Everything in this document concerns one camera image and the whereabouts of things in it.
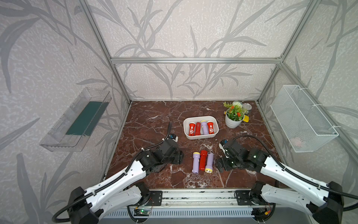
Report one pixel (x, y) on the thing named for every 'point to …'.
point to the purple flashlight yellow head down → (209, 167)
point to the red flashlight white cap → (210, 128)
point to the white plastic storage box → (199, 119)
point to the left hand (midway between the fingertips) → (180, 155)
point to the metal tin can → (247, 106)
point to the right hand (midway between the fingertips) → (220, 162)
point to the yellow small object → (246, 118)
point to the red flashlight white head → (191, 129)
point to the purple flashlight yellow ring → (204, 128)
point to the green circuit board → (145, 212)
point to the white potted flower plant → (234, 114)
